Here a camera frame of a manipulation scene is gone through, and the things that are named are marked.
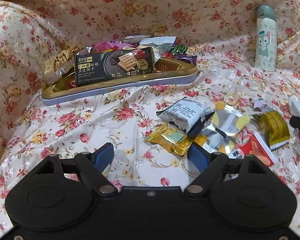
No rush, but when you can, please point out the floral sofa cover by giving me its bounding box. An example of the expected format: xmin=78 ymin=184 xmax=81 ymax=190
xmin=0 ymin=0 xmax=300 ymax=237

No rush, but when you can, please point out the black cracker packet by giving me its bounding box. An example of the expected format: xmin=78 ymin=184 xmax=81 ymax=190
xmin=74 ymin=47 xmax=155 ymax=87

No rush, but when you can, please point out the green candy in tray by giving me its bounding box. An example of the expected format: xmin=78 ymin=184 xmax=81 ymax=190
xmin=170 ymin=43 xmax=188 ymax=56

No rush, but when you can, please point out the gold waffle snack packet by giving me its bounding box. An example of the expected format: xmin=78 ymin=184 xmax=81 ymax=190
xmin=40 ymin=49 xmax=76 ymax=85

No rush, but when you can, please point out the gold foil candy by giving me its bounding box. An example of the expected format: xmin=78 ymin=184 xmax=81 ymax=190
xmin=145 ymin=123 xmax=193 ymax=156

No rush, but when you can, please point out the cat print water bottle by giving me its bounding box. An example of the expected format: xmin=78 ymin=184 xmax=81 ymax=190
xmin=255 ymin=5 xmax=277 ymax=70

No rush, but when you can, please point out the red white snack packet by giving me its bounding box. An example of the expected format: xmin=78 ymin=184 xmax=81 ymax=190
xmin=228 ymin=132 xmax=277 ymax=167

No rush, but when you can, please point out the gold purple snack tray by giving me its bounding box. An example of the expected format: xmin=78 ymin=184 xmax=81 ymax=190
xmin=40 ymin=35 xmax=200 ymax=106

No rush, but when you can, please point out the white black snack packet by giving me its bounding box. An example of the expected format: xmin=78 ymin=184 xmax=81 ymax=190
xmin=156 ymin=97 xmax=215 ymax=139

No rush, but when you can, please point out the purple candy wrapper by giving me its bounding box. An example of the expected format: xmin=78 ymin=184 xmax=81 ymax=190
xmin=173 ymin=54 xmax=197 ymax=64

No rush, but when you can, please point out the silver yellow snack packet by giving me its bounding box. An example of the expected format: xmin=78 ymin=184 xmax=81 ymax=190
xmin=194 ymin=101 xmax=251 ymax=154

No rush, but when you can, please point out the green gold snack packet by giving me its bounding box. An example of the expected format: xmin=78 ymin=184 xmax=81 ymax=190
xmin=252 ymin=111 xmax=290 ymax=150

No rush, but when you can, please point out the pink candy wrapper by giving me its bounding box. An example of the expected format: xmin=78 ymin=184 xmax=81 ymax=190
xmin=91 ymin=41 xmax=138 ymax=54

